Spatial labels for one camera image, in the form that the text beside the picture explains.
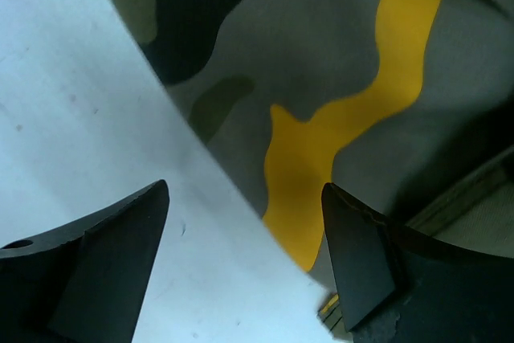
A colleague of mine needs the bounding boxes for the yellow camouflage trousers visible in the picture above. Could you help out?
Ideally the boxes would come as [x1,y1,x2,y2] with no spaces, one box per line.
[112,0,513,295]

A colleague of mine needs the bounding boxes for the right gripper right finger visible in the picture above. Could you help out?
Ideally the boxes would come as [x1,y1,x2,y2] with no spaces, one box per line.
[321,183,513,342]

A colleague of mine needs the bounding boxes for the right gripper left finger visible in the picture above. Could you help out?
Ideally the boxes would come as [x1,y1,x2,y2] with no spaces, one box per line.
[1,180,169,342]

